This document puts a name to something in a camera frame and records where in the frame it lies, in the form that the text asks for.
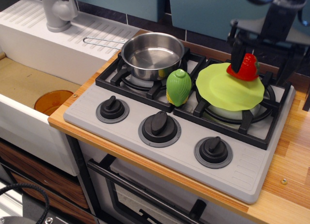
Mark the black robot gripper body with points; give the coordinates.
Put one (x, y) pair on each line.
(275, 27)

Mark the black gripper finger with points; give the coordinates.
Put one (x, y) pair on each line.
(292, 60)
(238, 53)

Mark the red toy strawberry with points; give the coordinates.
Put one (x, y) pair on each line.
(249, 69)

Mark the green toy corncob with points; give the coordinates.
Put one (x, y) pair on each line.
(178, 87)

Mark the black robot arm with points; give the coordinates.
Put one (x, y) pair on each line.
(271, 48)

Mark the light green plate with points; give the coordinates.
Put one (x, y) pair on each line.
(224, 91)

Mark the stainless steel pan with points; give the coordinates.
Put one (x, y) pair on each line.
(149, 56)

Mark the black right stove knob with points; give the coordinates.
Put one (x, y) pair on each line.
(213, 152)

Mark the black stove knob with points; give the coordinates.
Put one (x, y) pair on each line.
(159, 130)
(213, 152)
(112, 110)

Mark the grey toy stove top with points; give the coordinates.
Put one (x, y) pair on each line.
(243, 178)

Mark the black middle stove knob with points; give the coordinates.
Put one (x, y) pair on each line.
(159, 130)

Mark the black left stove knob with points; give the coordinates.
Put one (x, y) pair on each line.
(112, 110)

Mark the black right burner grate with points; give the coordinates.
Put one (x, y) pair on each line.
(260, 127)

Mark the black burner grate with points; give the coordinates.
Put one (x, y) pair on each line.
(117, 78)
(260, 127)

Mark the black left burner grate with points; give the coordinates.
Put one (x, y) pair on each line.
(117, 78)

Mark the grey toy faucet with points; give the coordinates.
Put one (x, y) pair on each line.
(59, 14)

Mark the toy oven door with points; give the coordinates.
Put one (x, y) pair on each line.
(135, 196)

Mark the orange plastic cup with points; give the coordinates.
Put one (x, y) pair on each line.
(51, 101)

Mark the white toy sink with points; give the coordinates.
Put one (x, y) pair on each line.
(44, 61)

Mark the wooden drawer fronts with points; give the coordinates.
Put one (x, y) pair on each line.
(64, 191)

